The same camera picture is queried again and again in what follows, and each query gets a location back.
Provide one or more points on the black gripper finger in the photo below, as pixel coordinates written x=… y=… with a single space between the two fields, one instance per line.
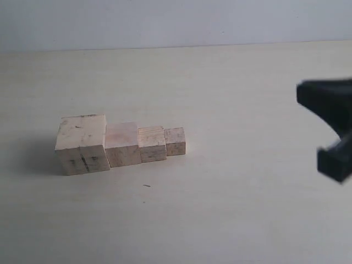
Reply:
x=330 y=100

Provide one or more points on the smallest wooden cube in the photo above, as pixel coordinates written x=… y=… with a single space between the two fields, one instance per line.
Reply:
x=175 y=141

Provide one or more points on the third largest wooden cube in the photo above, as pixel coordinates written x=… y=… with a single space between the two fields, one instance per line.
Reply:
x=152 y=144

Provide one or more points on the second largest wooden cube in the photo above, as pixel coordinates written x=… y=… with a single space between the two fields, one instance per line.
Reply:
x=121 y=144

